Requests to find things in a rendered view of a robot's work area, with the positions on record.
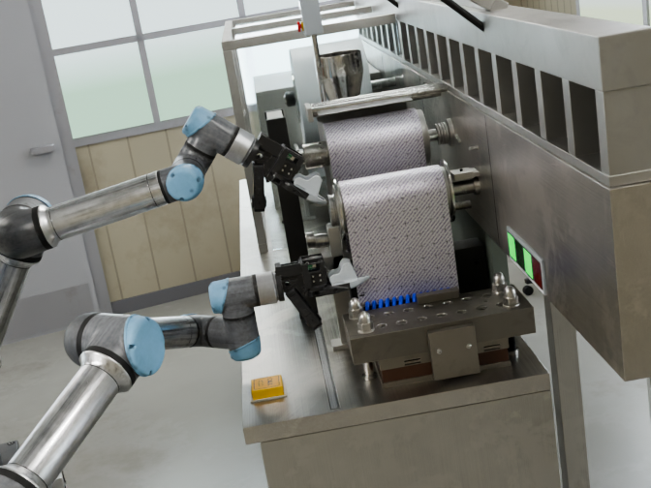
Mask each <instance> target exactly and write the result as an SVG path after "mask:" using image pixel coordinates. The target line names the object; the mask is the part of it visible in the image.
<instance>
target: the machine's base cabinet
mask: <svg viewBox="0 0 651 488"><path fill-rule="evenodd" d="M260 445H261V450H262V456H263V465H264V470H265V475H266V480H267V486H268V488H561V480H560V471H559V461H558V451H557V442H556V433H555V423H554V413H553V404H552V394H551V389H550V390H545V391H540V392H534V393H529V394H523V395H518V396H512V397H508V398H502V399H497V400H491V401H486V402H480V403H475V404H470V405H465V406H459V407H454V408H448V409H443V410H437V411H433V412H423V413H417V414H412V415H406V416H401V417H395V418H391V419H385V420H380V421H374V422H369V423H363V424H358V425H353V426H348V427H342V428H337V429H331V430H326V431H321V432H316V433H310V434H305V435H299V436H294V437H288V438H284V439H278V440H273V441H267V442H260Z"/></svg>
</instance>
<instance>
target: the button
mask: <svg viewBox="0 0 651 488"><path fill-rule="evenodd" d="M251 389H252V397H253V400H259V399H263V398H269V397H274V396H280V395H284V388H283V381H282V376H281V375H275V376H270V377H264V378H259V379H253V380H251Z"/></svg>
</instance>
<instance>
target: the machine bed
mask: <svg viewBox="0 0 651 488"><path fill-rule="evenodd" d="M239 202H240V276H245V275H251V274H256V273H262V272H268V271H272V272H273V273H274V271H275V265H274V263H276V262H280V264H283V263H289V262H291V261H290V256H289V250H288V248H283V249H277V250H272V244H271V239H270V233H269V227H268V222H267V217H266V212H264V219H265V229H266V238H267V247H268V252H265V253H260V251H259V246H258V240H257V235H256V230H255V225H254V220H253V214H252V209H251V203H250V199H249V193H248V188H247V182H246V179H243V180H239ZM284 296H285V301H281V302H280V301H279V300H278V302H277V303H275V304H269V305H264V306H258V307H254V309H255V314H256V319H257V325H258V329H259V334H260V336H261V337H260V338H261V348H262V350H261V353H260V354H259V355H258V356H256V357H255V358H253V359H251V360H247V361H242V430H243V435H244V440H245V443H246V444H252V443H257V442H267V441H273V440H278V439H284V438H288V437H294V436H299V435H305V434H310V433H316V432H321V431H326V430H331V429H337V428H342V427H348V426H353V425H358V424H363V423H369V422H374V421H380V420H385V419H391V418H395V417H401V416H406V415H412V414H417V413H423V412H433V411H437V410H443V409H448V408H454V407H459V406H465V405H470V404H476V403H480V402H486V401H491V400H497V399H502V398H508V397H512V396H518V395H523V394H529V393H534V392H540V391H545V390H550V389H551V385H550V375H549V373H548V371H547V370H546V369H545V367H544V366H543V364H542V363H541V362H540V360H539V359H538V358H537V357H536V355H535V354H534V353H533V351H532V350H531V349H530V347H529V346H528V345H527V343H526V342H525V341H524V340H523V338H522V337H521V336H514V337H515V345H516V346H517V347H519V352H518V353H516V354H509V359H510V361H511V366H506V367H500V368H495V369H489V370H484V371H480V373H476V374H472V375H466V376H461V377H455V378H450V379H444V380H438V381H434V380H430V381H420V382H415V383H409V384H403V385H398V386H393V387H388V388H383V387H382V384H381V381H380V378H379V375H378V372H377V369H376V366H375V363H374V362H373V369H374V372H376V373H377V378H376V379H374V380H371V381H366V380H364V379H363V378H362V374H363V373H364V371H363V364H358V365H354V362H353V360H352V356H351V353H350V350H349V349H344V350H340V351H333V348H332V344H331V340H332V339H338V338H340V334H339V328H338V322H337V317H336V310H335V304H334V298H333V294H330V295H324V296H320V297H316V300H317V306H318V312H319V315H320V317H321V318H322V329H323V333H324V336H325V344H326V348H327V352H328V357H329V361H330V365H331V369H332V374H333V377H334V381H335V386H336V390H337V394H338V398H339V403H340V407H341V408H340V409H335V410H331V409H330V406H329V401H328V397H327V392H326V384H325V379H324V374H323V370H322V365H321V360H320V356H319V352H318V347H317V342H316V337H315V333H314V330H313V328H312V327H311V328H310V327H309V325H308V324H306V322H305V320H304V319H302V320H301V319H300V315H299V311H298V310H297V308H296V307H295V306H294V304H293V303H292V302H291V301H290V299H289V298H288V297H287V296H286V294H285V293H284ZM275 375H281V376H282V381H285V382H286V389H287V397H282V398H276V399H271V400H265V401H260V402H255V403H250V386H251V380H253V379H259V378H264V377H270V376H275Z"/></svg>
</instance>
